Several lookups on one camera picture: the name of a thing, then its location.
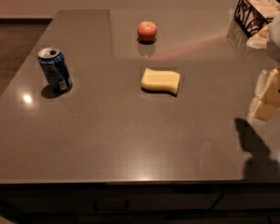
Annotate yellow sponge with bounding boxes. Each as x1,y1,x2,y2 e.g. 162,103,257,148
141,68,180,95

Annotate white napkins in basket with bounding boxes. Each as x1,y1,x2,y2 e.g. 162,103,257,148
245,0,280,49

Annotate black wire basket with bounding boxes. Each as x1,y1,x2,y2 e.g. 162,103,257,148
234,0,280,37

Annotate dark cabinet drawer handle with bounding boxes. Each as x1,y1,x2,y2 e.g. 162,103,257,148
94,199,128,213

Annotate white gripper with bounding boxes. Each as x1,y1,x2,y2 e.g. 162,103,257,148
251,12,280,121

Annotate blue pepsi can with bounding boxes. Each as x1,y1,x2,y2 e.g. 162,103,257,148
38,47,72,92

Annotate red apple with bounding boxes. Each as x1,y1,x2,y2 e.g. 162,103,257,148
137,21,157,41

